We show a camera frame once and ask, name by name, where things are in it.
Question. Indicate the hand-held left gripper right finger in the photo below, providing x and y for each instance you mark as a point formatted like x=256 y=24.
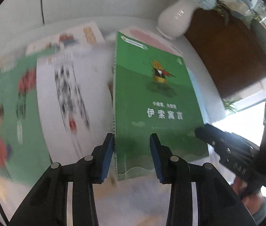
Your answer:
x=156 y=160

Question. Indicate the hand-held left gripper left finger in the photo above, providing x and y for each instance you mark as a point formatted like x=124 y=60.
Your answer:
x=107 y=155

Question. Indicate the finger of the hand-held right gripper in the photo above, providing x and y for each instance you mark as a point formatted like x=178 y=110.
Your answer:
x=227 y=143

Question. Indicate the green book with small figure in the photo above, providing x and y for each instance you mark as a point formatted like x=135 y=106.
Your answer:
x=161 y=94

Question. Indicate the white book with pink blot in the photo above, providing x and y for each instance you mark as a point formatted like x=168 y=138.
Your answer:
x=147 y=37

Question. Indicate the person's right forearm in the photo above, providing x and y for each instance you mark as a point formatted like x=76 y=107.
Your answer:
x=264 y=213

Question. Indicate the person's right hand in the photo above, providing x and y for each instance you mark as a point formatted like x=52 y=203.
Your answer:
x=253 y=200

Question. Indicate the small green floor plant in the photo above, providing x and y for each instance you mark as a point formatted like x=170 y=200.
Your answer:
x=230 y=107

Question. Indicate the patterned tablecloth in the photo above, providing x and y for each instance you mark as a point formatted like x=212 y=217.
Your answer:
x=133 y=204

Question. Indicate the thick white book black text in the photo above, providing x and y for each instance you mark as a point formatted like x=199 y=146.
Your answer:
x=52 y=94

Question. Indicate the brown wooden box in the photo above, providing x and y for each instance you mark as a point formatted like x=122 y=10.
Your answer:
x=227 y=56

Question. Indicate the green book with boy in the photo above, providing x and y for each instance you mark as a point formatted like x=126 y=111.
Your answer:
x=8 y=122

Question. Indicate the white book with cartoon figure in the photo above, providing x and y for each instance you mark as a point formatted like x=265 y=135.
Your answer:
x=71 y=37

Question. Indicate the white vase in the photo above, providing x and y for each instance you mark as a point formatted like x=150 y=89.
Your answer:
x=175 y=16

